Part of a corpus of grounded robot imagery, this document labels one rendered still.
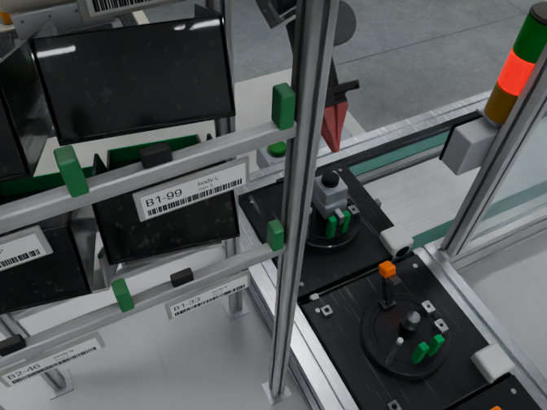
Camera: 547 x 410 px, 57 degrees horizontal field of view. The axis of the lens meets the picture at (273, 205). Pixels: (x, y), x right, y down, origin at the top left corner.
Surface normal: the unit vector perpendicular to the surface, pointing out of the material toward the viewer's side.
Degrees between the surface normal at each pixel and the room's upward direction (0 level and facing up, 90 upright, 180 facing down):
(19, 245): 90
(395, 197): 0
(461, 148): 90
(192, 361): 0
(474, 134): 0
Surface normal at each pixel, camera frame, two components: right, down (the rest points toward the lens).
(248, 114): 0.04, -0.63
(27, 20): 0.43, 0.71
